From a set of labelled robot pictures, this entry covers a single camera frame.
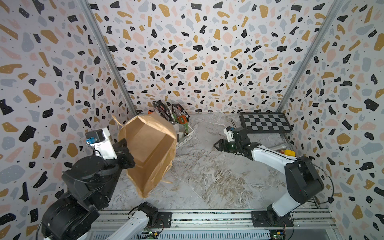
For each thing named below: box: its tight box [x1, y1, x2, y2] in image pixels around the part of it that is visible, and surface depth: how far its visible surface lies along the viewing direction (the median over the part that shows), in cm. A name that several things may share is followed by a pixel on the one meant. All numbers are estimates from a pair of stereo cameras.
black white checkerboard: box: [239, 112, 293, 134], surface depth 115 cm
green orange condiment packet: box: [177, 115, 189, 130], surface depth 102 cm
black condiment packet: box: [152, 99, 175, 122], surface depth 94 cm
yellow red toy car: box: [280, 149, 296, 157], surface depth 94 cm
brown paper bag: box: [112, 112, 177, 198], surface depth 59 cm
